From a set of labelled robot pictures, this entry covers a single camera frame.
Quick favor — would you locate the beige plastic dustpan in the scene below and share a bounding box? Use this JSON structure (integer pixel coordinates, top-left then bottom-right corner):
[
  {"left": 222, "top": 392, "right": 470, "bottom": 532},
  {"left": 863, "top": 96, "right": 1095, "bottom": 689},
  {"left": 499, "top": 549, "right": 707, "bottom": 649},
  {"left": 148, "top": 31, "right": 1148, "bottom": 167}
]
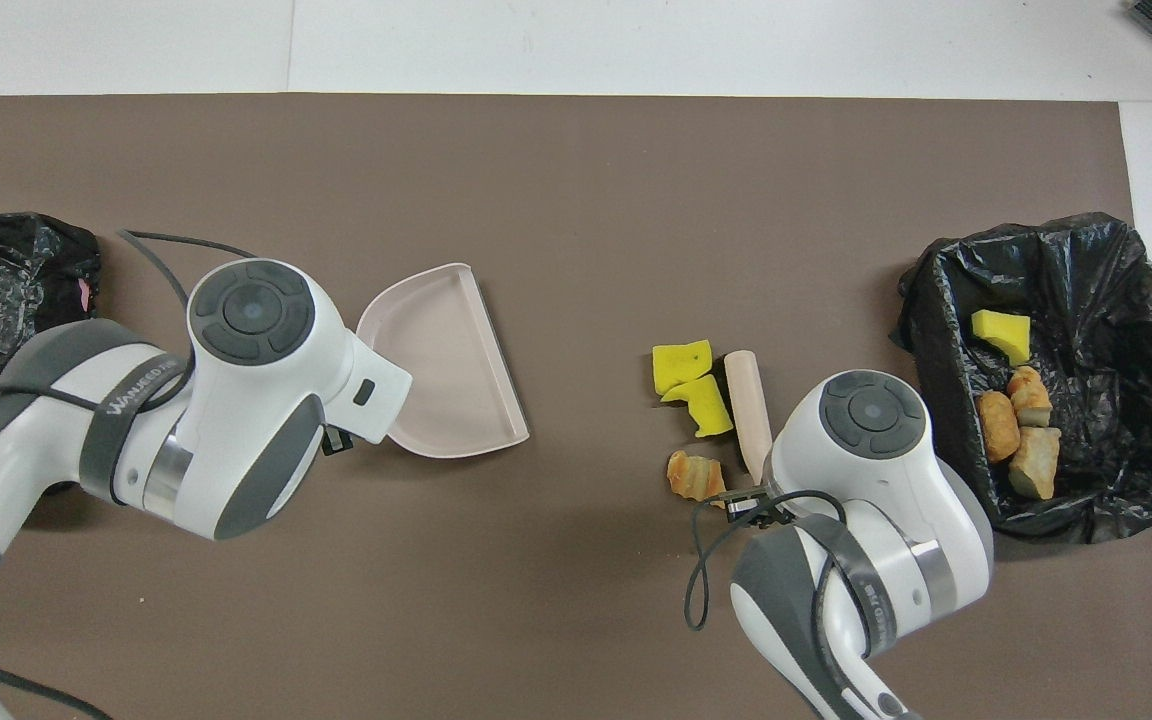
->
[{"left": 356, "top": 263, "right": 531, "bottom": 461}]

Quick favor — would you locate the yellow sponge piece with hole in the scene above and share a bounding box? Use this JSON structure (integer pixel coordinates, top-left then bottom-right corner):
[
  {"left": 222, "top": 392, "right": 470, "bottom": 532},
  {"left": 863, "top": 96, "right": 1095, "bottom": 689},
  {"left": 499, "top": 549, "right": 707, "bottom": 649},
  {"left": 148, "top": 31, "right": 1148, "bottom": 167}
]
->
[{"left": 652, "top": 340, "right": 714, "bottom": 396}]

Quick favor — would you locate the notched yellow sponge piece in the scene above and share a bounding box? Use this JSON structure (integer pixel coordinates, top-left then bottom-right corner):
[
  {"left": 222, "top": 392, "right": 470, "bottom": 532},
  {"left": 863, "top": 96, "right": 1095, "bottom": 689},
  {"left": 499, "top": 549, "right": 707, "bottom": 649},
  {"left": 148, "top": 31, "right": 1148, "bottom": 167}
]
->
[{"left": 661, "top": 375, "right": 735, "bottom": 439}]

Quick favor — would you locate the beige hand brush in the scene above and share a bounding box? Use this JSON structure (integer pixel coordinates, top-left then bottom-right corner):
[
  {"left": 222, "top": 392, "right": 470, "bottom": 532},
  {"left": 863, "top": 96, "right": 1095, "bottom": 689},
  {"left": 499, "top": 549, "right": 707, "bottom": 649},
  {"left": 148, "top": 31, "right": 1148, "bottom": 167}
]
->
[{"left": 723, "top": 350, "right": 775, "bottom": 488}]

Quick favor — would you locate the brown bread roll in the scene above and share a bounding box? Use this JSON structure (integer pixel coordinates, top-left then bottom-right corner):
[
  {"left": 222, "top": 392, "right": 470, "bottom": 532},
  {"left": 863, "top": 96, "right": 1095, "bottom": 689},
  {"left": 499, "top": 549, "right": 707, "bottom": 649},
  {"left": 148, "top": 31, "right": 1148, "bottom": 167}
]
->
[{"left": 976, "top": 390, "right": 1022, "bottom": 463}]

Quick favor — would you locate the yellow green sponge piece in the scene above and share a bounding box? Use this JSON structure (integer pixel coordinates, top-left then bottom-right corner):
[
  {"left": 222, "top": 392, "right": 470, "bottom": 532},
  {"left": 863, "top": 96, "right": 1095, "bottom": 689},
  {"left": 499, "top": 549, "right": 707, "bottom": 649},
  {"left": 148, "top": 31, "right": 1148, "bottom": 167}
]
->
[{"left": 971, "top": 309, "right": 1032, "bottom": 366}]

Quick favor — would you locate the golden croissant piece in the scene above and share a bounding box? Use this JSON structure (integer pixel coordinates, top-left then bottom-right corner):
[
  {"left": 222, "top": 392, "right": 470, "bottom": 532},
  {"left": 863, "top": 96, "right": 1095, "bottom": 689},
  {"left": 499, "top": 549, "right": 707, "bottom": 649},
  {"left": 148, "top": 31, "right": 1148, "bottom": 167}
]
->
[
  {"left": 1006, "top": 366, "right": 1053, "bottom": 428},
  {"left": 1009, "top": 427, "right": 1062, "bottom": 501},
  {"left": 667, "top": 450, "right": 727, "bottom": 503}
]

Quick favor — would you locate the brown table mat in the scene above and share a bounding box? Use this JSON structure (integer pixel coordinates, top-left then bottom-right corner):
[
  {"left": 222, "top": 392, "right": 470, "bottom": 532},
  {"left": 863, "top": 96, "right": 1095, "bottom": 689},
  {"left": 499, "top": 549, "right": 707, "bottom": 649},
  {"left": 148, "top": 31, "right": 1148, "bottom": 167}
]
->
[{"left": 0, "top": 93, "right": 1152, "bottom": 720}]

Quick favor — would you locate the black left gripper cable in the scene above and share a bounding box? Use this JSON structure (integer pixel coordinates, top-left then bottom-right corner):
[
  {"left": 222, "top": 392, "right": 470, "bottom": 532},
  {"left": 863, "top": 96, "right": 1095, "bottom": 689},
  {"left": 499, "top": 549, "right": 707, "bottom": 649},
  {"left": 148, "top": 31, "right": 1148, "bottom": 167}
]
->
[{"left": 0, "top": 228, "right": 262, "bottom": 720}]

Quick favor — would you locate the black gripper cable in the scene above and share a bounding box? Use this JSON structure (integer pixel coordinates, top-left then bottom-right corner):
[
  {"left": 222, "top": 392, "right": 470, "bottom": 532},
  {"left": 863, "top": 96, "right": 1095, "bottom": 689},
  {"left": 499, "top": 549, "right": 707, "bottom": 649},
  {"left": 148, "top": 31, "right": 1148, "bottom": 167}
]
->
[
  {"left": 0, "top": 228, "right": 262, "bottom": 720},
  {"left": 684, "top": 485, "right": 847, "bottom": 633}
]

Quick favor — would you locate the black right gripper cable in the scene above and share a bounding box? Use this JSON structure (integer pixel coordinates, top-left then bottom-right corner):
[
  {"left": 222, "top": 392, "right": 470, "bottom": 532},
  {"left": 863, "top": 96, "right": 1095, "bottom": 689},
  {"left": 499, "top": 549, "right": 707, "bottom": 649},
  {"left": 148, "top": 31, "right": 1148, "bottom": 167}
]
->
[{"left": 684, "top": 485, "right": 847, "bottom": 633}]

